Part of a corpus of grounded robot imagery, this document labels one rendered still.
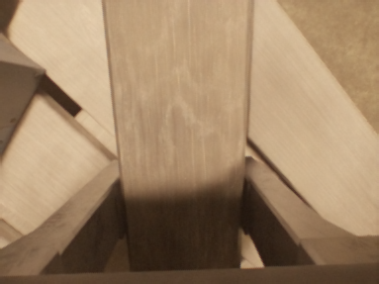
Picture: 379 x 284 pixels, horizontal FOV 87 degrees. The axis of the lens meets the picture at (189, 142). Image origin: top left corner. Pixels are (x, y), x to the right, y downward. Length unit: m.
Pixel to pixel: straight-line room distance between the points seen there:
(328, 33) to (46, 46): 0.44
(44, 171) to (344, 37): 0.53
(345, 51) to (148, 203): 0.43
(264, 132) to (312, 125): 0.05
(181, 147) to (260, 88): 0.12
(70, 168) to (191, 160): 0.18
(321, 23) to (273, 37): 0.24
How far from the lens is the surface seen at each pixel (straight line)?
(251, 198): 0.17
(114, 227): 0.18
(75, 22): 0.28
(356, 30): 0.51
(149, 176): 0.17
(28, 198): 0.34
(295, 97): 0.25
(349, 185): 0.31
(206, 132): 0.16
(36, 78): 0.28
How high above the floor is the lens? 0.39
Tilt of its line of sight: 77 degrees down
